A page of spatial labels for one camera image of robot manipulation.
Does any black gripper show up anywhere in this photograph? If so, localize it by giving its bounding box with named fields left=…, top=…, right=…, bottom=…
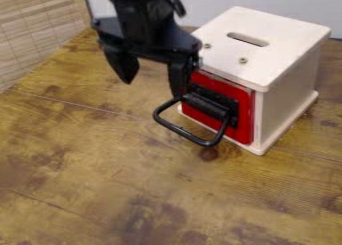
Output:
left=92, top=0, right=201, bottom=98

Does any black metal drawer handle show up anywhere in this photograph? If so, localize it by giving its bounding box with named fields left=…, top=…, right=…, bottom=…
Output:
left=150, top=78, right=240, bottom=148

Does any red wooden drawer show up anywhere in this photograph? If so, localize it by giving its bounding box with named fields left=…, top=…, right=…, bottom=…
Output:
left=181, top=71, right=255, bottom=145

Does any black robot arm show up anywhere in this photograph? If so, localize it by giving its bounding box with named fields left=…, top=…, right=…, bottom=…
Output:
left=90, top=0, right=201, bottom=98

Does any white wooden drawer cabinet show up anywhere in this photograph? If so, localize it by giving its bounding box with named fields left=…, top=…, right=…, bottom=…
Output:
left=193, top=7, right=331, bottom=155

